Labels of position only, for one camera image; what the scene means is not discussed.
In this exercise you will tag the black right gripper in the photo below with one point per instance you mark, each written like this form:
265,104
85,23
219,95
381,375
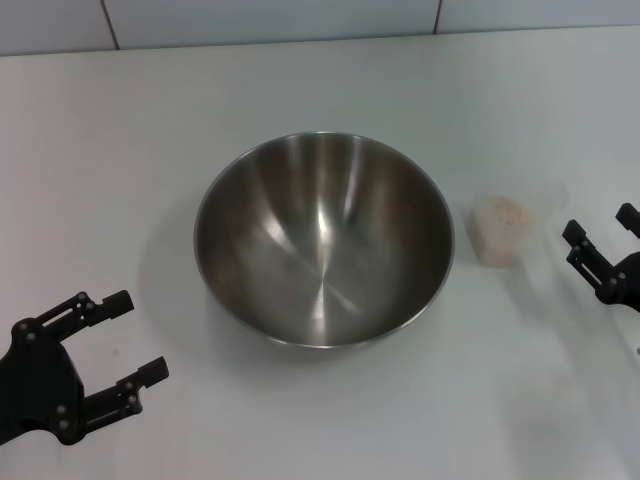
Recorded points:
625,285

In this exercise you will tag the white rice grains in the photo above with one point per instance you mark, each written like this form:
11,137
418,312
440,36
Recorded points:
500,230

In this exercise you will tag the stainless steel mixing bowl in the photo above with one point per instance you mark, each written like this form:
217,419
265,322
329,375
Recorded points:
325,240

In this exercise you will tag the clear plastic cup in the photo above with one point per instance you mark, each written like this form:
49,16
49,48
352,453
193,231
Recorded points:
547,200

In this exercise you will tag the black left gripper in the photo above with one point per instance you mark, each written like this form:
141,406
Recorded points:
40,385

